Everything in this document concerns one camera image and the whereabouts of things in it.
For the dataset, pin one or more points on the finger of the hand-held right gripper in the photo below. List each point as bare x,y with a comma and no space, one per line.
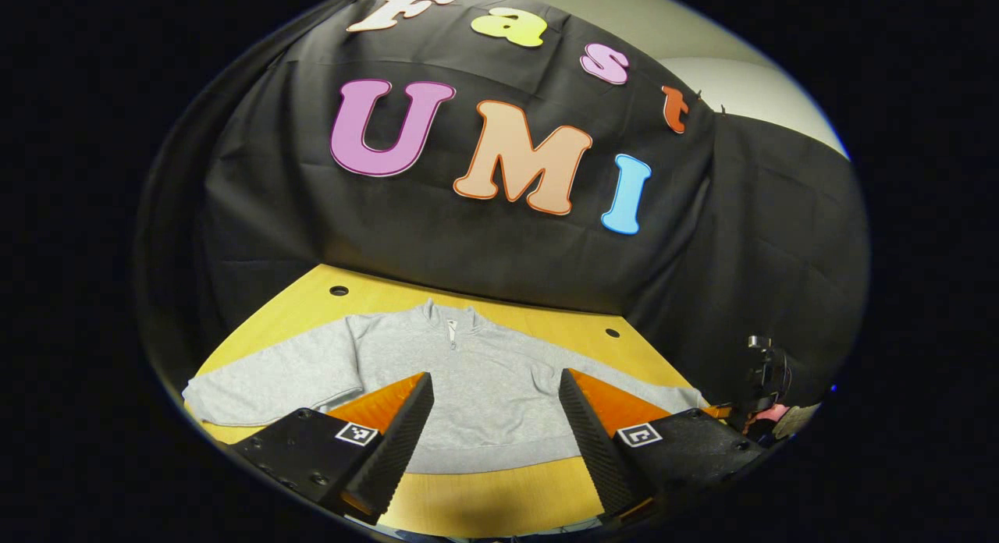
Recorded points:
718,412

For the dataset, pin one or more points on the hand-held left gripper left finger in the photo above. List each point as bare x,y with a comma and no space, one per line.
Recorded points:
394,449

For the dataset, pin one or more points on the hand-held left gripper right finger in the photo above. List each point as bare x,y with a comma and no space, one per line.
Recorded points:
597,449

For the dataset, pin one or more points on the grey zip-neck sweatshirt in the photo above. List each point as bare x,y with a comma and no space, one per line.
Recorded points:
484,371

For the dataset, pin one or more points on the black backdrop cloth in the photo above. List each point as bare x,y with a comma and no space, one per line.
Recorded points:
468,246

